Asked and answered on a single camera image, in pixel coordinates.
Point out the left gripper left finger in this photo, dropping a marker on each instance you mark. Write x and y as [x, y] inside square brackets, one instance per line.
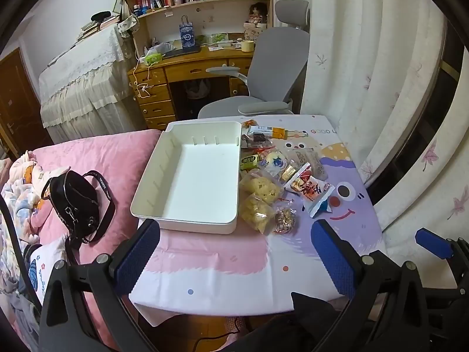
[65, 323]

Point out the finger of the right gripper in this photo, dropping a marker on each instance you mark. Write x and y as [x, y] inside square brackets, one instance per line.
[432, 242]

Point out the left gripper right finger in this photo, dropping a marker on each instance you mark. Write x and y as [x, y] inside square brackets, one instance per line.
[386, 308]

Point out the blue white candy packet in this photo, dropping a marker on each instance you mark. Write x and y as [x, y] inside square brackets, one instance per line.
[322, 204]

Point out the small nut candy bag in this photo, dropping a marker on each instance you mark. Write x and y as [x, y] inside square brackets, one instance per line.
[284, 220]

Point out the red white snack packet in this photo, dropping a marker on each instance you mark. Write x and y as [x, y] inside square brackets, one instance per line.
[308, 186]

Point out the yellow puffed snack bag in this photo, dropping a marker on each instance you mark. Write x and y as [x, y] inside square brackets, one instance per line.
[256, 182]
[257, 214]

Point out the clear cake packet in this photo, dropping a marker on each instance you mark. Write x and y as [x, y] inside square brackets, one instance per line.
[311, 156]

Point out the blueberry bread packet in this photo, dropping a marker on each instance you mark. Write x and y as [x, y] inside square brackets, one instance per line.
[274, 162]

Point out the green pineapple cake packet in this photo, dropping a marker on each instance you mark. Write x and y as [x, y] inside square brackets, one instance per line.
[249, 162]

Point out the dark dried fruit packet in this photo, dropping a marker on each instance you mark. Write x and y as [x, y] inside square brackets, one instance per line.
[255, 141]

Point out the orange fried twist packet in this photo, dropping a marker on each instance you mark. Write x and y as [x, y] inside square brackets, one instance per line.
[249, 123]

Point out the gold foil snack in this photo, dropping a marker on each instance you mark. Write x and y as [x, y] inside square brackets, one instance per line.
[288, 173]

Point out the white orange snack bar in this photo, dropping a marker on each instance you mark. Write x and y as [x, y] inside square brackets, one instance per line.
[268, 132]

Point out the black handbag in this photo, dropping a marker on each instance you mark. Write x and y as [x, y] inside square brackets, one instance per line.
[75, 201]

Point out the cartoon printed table cloth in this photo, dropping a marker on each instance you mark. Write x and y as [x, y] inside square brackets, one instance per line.
[247, 272]

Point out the white plastic storage tray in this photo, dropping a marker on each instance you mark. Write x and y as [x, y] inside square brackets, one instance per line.
[191, 181]

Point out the brown wooden door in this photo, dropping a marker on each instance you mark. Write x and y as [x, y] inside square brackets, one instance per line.
[20, 108]

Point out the white floral curtain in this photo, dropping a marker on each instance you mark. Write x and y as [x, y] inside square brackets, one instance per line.
[371, 67]

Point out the lace covered cabinet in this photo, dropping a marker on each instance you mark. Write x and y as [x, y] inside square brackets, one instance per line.
[87, 92]

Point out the grey office chair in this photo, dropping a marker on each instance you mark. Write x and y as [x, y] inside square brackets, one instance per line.
[280, 56]

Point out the wooden desk with drawers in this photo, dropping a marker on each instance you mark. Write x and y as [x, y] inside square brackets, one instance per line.
[177, 88]

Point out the green tissue pack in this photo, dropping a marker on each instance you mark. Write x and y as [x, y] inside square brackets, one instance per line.
[153, 58]

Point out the doll on desk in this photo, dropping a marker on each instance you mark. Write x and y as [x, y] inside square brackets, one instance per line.
[258, 13]

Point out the blue paper gift bag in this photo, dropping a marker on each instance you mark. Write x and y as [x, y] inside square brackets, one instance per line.
[187, 34]

